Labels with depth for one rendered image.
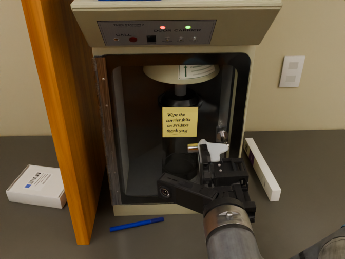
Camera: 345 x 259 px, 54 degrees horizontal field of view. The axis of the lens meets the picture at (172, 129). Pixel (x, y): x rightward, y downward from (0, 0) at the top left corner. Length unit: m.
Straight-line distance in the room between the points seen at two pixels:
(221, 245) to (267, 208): 0.49
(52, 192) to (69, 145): 0.32
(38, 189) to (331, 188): 0.84
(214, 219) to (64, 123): 0.33
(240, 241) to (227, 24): 0.34
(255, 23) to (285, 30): 0.59
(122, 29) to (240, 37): 0.21
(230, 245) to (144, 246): 0.40
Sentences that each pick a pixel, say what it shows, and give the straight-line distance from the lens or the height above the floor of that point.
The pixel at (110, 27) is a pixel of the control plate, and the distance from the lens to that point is 0.59.
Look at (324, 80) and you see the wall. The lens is 1.32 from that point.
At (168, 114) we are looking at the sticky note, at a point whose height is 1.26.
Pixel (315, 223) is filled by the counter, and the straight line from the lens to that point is 0.99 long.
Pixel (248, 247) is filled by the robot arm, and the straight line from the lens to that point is 0.51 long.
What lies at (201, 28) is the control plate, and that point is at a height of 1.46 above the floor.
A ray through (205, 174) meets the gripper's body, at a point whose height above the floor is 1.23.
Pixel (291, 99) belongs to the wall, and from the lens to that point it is 1.31.
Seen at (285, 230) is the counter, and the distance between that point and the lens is 0.95.
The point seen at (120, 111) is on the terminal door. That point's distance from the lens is 0.73.
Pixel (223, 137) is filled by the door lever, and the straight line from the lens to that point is 0.75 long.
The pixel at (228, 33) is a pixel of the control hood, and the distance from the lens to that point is 0.62.
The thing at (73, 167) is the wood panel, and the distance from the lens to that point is 0.73.
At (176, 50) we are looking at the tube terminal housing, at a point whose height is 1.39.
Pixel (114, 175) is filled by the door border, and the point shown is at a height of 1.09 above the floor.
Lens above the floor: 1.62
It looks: 33 degrees down
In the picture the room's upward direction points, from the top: straight up
